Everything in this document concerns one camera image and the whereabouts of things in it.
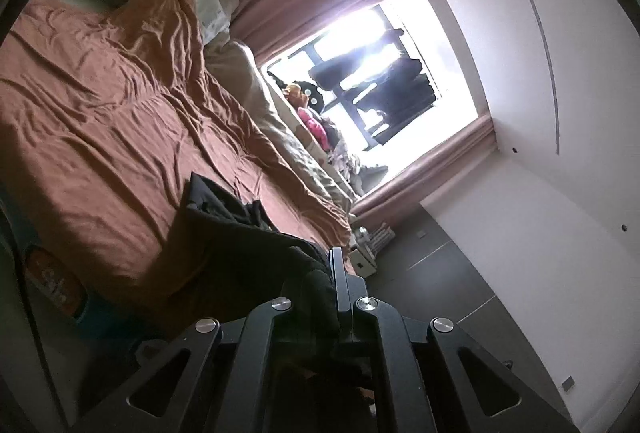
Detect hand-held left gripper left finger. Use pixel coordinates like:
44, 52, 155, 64
125, 298, 294, 433

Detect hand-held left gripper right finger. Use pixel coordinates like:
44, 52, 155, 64
329, 248, 534, 433

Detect black jacket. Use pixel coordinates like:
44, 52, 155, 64
184, 172, 373, 391

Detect white nightstand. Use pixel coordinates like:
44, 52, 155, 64
349, 244, 382, 277

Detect white items on floor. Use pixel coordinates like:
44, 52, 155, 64
356, 222, 397, 255

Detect grey white cloth heap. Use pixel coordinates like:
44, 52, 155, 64
324, 147, 368, 195

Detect pink curtain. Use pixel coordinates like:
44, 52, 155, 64
231, 0, 437, 70
349, 114, 499, 220

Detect pink plush cushion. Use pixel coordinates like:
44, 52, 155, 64
296, 105, 332, 150

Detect dark hanging shirt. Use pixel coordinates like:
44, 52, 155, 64
344, 58, 437, 136

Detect beige quilt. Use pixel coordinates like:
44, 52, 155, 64
204, 40, 359, 215

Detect black plush toy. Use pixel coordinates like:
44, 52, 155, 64
292, 80, 327, 112

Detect brown plush toy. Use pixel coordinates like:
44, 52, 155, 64
281, 83, 307, 107

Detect dark hanging pants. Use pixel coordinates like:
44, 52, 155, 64
306, 54, 407, 90

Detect printed bed base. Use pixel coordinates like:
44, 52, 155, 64
19, 242, 97, 328

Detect window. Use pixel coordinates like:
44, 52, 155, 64
261, 0, 489, 195

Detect brown duvet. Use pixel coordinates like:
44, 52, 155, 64
0, 0, 354, 330

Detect white pillow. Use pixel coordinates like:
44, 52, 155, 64
191, 0, 237, 47

